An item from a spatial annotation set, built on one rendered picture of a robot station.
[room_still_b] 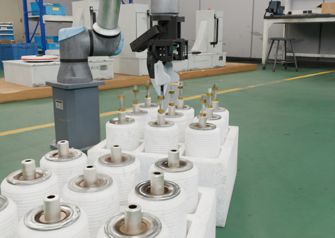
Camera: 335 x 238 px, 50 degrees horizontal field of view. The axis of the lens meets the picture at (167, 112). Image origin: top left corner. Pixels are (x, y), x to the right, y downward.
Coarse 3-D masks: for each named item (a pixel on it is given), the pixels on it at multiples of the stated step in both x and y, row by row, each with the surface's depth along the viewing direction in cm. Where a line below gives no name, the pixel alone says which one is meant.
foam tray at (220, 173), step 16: (144, 144) 106; (224, 144) 106; (144, 160) 97; (192, 160) 93; (208, 160) 93; (224, 160) 93; (144, 176) 98; (208, 176) 93; (224, 176) 92; (224, 192) 93; (224, 208) 94; (224, 224) 95
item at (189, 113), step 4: (192, 108) 124; (180, 112) 119; (184, 112) 120; (188, 112) 120; (192, 112) 122; (188, 116) 120; (192, 116) 122; (188, 120) 121; (192, 120) 122; (188, 124) 121
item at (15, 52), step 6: (0, 48) 521; (6, 48) 510; (12, 48) 499; (18, 48) 504; (24, 48) 511; (30, 48) 518; (36, 48) 525; (0, 54) 525; (6, 54) 513; (12, 54) 502; (18, 54) 505; (24, 54) 513; (30, 54) 520; (36, 54) 527; (0, 60) 528; (6, 60) 517; (0, 66) 532
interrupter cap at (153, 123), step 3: (153, 120) 104; (156, 120) 104; (165, 120) 104; (168, 120) 104; (150, 123) 101; (153, 123) 101; (156, 123) 102; (165, 123) 102; (168, 123) 101; (171, 123) 101; (153, 126) 98; (156, 126) 98; (159, 126) 98; (162, 126) 98; (165, 126) 98; (168, 126) 98
